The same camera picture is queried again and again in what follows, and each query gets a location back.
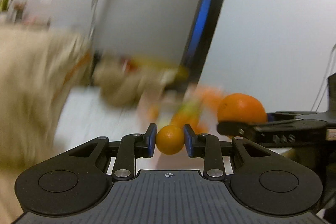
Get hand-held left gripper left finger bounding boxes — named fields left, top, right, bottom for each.
left=69, top=123, right=158, bottom=182

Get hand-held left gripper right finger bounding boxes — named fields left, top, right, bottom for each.
left=183, top=123, right=273, bottom=182

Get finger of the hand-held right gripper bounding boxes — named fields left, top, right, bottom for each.
left=266, top=112, right=328, bottom=121
left=217, top=119, right=327, bottom=139

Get small mandarin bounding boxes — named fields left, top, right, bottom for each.
left=156, top=125, right=185, bottom=155

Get large orange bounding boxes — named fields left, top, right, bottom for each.
left=217, top=93, right=268, bottom=139

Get large green apple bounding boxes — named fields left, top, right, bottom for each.
left=178, top=99, right=201, bottom=117

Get pink cardboard box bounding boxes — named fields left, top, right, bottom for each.
left=136, top=90, right=237, bottom=169

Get orange paper bag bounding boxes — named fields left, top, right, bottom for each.
left=196, top=85, right=229, bottom=111

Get brown plush toy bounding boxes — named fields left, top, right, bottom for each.
left=93, top=56, right=168, bottom=106

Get black and blue upright panel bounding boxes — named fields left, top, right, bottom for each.
left=181, top=0, right=235, bottom=88

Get beige fleece blanket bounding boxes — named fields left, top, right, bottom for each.
left=0, top=27, right=92, bottom=224

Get potted plant leaves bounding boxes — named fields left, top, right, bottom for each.
left=0, top=0, right=13, bottom=12

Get thin grey cable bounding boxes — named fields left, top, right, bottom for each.
left=314, top=43, right=336, bottom=113

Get hanging white cable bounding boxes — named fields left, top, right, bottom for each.
left=89, top=0, right=113, bottom=85

